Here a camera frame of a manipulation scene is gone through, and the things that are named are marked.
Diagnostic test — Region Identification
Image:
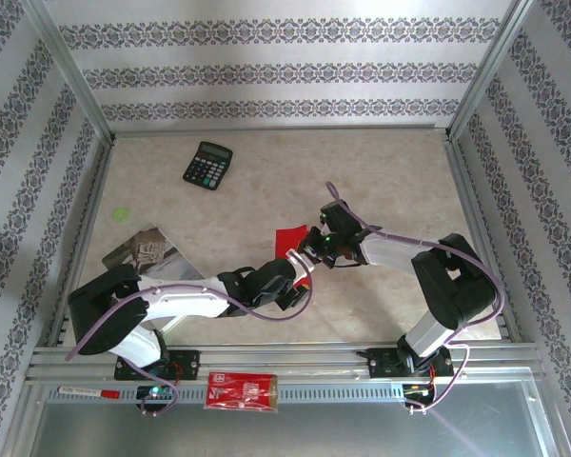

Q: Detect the red square paper sheet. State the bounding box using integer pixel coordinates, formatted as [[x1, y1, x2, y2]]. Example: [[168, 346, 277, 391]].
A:
[[274, 223, 313, 294]]

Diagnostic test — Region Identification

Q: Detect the grey metal sheet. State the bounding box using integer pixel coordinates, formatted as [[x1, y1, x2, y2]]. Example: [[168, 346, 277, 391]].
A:
[[26, 380, 551, 457]]

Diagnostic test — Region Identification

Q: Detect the red foil packet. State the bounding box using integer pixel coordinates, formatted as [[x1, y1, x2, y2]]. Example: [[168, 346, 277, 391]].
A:
[[204, 370, 280, 414]]

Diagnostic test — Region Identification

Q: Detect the white paperback book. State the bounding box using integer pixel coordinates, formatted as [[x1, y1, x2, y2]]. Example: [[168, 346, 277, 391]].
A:
[[102, 222, 207, 334]]

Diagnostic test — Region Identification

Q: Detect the black desk calculator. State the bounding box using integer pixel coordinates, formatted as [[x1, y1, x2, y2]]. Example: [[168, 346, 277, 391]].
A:
[[182, 140, 234, 191]]

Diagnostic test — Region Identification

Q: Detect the red white marker pen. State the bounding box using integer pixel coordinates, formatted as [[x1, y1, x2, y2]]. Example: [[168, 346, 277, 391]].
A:
[[56, 384, 122, 400]]

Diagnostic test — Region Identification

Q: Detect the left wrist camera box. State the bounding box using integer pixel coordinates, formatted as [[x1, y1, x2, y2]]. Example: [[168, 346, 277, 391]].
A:
[[284, 248, 316, 275]]

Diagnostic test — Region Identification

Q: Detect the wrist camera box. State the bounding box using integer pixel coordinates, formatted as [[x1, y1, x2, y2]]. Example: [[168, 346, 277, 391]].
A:
[[319, 201, 361, 239], [284, 248, 316, 275]]

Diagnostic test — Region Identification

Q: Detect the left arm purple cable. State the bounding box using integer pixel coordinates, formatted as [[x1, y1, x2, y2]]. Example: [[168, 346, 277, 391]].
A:
[[65, 251, 315, 418]]

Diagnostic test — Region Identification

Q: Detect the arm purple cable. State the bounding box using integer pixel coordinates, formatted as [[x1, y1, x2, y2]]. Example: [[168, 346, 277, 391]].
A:
[[65, 251, 315, 418], [325, 180, 508, 415]]

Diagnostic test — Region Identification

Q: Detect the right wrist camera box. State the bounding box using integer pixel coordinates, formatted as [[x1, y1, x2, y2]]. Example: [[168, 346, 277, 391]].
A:
[[319, 201, 361, 239]]

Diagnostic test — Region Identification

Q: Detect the long aluminium mounting rail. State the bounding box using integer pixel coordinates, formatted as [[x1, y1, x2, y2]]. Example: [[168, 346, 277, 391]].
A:
[[26, 343, 546, 382]]

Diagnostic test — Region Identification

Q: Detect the grey slotted cable duct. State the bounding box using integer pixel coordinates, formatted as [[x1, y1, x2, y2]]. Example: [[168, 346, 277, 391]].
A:
[[47, 383, 405, 404]]

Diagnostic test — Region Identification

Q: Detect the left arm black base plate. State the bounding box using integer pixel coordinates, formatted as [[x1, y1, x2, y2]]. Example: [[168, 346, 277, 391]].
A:
[[113, 349, 202, 382]]

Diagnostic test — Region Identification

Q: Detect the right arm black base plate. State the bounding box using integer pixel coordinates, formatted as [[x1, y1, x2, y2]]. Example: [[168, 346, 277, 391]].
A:
[[366, 346, 456, 380]]

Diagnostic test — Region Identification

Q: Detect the aluminium table edge rail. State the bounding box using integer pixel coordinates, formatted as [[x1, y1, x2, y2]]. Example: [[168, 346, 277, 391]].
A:
[[109, 123, 451, 139], [443, 135, 524, 344], [45, 135, 118, 348]]

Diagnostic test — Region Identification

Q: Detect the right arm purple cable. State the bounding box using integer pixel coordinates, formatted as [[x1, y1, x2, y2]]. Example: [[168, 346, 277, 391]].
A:
[[325, 180, 508, 415]]

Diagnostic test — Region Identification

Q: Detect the aluminium corner post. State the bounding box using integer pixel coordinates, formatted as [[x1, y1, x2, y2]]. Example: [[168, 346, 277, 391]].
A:
[[19, 0, 118, 144], [446, 0, 541, 143]]

